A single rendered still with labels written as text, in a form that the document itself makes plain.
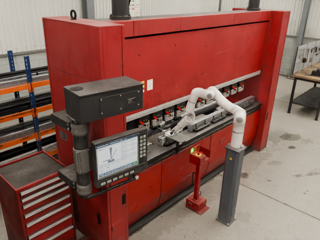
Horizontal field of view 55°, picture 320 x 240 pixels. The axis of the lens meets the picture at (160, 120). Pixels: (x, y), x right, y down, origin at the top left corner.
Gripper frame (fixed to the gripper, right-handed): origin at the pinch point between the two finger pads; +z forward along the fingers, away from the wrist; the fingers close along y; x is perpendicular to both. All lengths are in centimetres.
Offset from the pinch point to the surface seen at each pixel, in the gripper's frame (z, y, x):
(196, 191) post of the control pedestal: 40, -18, 71
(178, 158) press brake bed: 21.5, -5.4, 27.0
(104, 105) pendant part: -97, 135, -13
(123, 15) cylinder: -93, 63, -94
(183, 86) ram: -36, -19, -36
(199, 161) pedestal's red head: 0.2, -10.5, 44.4
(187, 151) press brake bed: 19.1, -22.5, 24.9
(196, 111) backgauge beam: 25, -87, -19
